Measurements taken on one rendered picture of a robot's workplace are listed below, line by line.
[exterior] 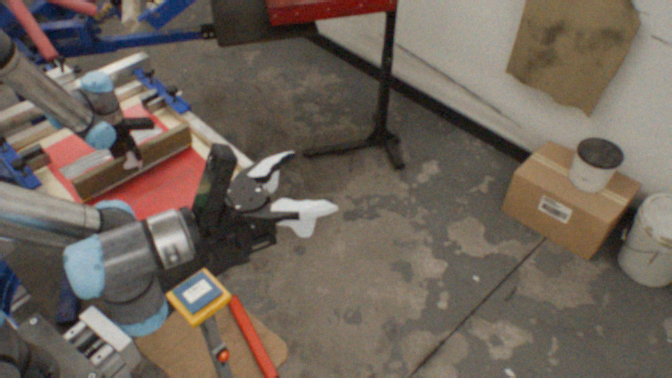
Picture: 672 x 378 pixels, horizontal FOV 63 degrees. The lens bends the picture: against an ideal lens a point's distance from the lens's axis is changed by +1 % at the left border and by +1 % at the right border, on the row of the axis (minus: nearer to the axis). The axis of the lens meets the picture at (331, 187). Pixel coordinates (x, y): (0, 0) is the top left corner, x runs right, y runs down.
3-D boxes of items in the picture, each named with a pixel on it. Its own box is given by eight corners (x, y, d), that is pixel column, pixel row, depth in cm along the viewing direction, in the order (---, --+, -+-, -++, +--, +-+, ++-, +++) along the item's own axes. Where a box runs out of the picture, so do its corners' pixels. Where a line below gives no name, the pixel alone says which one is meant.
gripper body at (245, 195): (263, 213, 84) (188, 240, 81) (255, 169, 79) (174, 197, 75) (282, 243, 79) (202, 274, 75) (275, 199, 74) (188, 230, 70)
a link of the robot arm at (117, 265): (77, 272, 76) (54, 234, 70) (156, 243, 79) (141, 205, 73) (87, 317, 71) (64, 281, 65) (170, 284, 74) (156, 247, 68)
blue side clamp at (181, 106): (194, 120, 203) (190, 105, 198) (182, 126, 200) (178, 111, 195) (151, 85, 217) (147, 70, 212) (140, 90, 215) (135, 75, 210)
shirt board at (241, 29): (302, 4, 276) (301, -11, 271) (319, 47, 250) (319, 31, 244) (22, 37, 255) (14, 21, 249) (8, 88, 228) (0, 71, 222)
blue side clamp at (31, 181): (49, 195, 176) (40, 180, 171) (34, 203, 174) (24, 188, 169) (11, 150, 191) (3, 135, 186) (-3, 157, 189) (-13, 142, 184)
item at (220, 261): (255, 259, 210) (241, 183, 179) (152, 333, 189) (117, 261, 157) (250, 255, 211) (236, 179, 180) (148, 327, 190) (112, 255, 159)
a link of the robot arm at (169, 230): (142, 207, 74) (155, 244, 68) (175, 195, 75) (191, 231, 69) (157, 245, 79) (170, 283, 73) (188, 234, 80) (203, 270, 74)
